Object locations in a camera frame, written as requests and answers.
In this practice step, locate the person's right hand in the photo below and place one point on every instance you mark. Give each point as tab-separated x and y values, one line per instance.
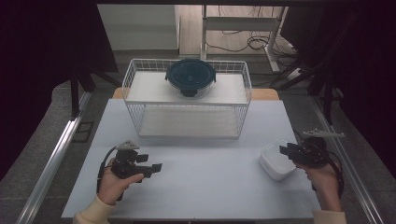
323	183

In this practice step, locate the black metal stand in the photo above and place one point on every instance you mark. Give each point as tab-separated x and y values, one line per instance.
327	93
74	93

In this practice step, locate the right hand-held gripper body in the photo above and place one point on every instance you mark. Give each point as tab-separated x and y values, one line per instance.
311	152

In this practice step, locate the aluminium rail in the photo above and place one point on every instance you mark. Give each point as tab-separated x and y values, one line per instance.
348	168
53	161

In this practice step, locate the white metal desk frame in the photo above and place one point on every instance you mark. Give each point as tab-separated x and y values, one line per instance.
239	23

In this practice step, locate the dark curtain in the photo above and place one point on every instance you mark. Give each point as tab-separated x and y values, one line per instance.
40	62
370	77

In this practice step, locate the person's left hand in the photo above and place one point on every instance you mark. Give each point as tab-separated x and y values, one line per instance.
112	186

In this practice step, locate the round glass container blue lid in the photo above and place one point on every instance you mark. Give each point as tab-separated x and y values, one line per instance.
190	75

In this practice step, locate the white cabinet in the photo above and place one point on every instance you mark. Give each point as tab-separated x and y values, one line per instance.
137	28

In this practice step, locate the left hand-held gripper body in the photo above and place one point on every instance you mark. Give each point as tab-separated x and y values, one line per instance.
126	165

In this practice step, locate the white square lidded container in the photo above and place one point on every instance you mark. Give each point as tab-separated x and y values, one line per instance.
274	163

